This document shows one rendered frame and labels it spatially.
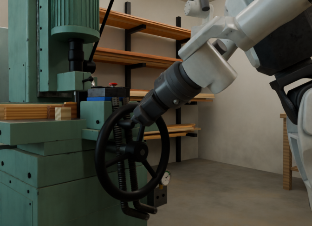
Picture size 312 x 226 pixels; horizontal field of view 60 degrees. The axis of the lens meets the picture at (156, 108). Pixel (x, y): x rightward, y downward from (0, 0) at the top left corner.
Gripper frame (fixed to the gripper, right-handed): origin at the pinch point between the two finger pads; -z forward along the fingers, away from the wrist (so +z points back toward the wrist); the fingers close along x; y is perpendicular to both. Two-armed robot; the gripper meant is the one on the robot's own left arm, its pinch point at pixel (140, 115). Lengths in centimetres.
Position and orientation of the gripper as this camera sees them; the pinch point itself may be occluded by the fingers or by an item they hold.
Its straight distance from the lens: 70.6
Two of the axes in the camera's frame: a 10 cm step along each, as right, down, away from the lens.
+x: 3.4, -5.2, 7.8
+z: 6.3, -4.9, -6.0
